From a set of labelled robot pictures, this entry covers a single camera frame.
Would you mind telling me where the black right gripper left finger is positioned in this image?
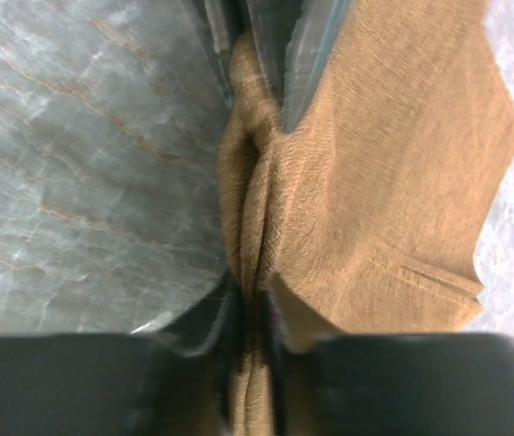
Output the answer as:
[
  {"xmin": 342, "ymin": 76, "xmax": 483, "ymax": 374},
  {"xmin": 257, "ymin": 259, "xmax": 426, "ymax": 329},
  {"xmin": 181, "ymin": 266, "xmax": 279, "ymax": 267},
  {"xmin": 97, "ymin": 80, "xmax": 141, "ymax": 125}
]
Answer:
[{"xmin": 0, "ymin": 276, "xmax": 239, "ymax": 436}]

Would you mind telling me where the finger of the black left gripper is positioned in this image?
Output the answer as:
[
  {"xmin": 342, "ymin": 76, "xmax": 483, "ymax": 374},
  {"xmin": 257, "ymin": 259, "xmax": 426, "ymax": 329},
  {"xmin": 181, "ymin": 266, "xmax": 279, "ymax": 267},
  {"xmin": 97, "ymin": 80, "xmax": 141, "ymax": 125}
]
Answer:
[
  {"xmin": 245, "ymin": 0, "xmax": 351, "ymax": 134},
  {"xmin": 192, "ymin": 0, "xmax": 244, "ymax": 104}
]

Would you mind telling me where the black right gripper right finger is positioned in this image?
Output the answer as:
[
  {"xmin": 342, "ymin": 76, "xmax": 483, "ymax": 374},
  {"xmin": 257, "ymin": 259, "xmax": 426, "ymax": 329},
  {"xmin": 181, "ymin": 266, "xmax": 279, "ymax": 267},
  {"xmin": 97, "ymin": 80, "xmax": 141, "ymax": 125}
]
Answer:
[{"xmin": 261, "ymin": 292, "xmax": 514, "ymax": 435}]

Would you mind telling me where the brown cloth napkin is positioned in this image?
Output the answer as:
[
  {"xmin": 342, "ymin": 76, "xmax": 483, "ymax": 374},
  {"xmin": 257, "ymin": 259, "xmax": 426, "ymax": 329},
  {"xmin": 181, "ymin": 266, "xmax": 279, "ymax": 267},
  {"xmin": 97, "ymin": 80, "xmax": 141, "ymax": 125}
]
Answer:
[{"xmin": 215, "ymin": 0, "xmax": 514, "ymax": 436}]

